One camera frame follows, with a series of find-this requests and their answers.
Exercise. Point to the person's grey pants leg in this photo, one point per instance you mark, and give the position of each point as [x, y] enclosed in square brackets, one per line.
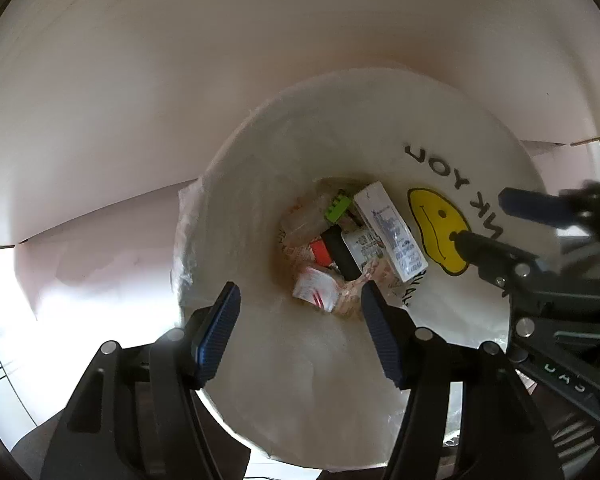
[35, 445]

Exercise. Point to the white smiley plastic bag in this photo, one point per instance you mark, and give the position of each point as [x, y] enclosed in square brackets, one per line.
[260, 185]

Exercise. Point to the small white printed box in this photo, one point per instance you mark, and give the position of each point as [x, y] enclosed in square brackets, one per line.
[362, 249]

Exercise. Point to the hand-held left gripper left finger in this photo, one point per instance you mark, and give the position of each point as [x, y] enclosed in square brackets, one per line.
[220, 332]

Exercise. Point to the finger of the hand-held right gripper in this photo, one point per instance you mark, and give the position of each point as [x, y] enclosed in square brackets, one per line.
[530, 206]
[495, 255]

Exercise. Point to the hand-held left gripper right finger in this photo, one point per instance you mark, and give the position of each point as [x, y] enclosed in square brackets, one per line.
[380, 332]

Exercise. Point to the red building block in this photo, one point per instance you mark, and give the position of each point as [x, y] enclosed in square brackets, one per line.
[320, 251]

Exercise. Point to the green building block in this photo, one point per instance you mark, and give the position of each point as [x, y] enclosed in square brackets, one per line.
[337, 208]

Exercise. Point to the tall white printed carton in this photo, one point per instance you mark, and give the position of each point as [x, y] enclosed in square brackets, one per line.
[390, 230]

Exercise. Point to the large white board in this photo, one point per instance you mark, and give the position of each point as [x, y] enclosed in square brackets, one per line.
[230, 35]

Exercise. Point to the black rectangular bar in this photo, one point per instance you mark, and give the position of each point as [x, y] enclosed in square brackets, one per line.
[342, 256]

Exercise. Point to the red and white packet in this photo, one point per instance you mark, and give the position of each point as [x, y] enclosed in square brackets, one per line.
[315, 287]

